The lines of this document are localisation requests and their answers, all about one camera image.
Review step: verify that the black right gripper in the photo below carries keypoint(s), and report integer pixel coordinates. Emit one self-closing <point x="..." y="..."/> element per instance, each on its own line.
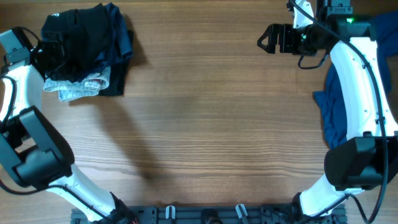
<point x="285" y="31"/>

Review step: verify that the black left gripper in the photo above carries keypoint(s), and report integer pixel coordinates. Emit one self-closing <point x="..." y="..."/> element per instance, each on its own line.
<point x="57" y="46"/>

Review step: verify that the black polo shirt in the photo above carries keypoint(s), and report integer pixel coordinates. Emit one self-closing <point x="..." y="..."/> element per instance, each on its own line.
<point x="84" y="34"/>

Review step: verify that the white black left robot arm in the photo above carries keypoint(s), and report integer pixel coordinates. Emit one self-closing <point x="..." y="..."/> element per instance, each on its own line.
<point x="33" y="153"/>

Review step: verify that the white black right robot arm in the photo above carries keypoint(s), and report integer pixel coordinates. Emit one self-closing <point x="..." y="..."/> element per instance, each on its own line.
<point x="368" y="157"/>

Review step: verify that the folded light grey garment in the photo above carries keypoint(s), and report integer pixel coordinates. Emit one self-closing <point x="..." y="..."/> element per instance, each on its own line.
<point x="89" y="86"/>

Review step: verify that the folded navy blue shirt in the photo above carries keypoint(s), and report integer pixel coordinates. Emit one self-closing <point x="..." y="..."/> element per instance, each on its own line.
<point x="117" y="27"/>

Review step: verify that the folded black garment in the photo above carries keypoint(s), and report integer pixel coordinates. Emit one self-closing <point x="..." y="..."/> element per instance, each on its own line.
<point x="117" y="78"/>

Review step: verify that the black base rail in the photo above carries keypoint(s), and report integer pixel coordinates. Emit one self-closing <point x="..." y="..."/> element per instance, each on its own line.
<point x="264" y="214"/>

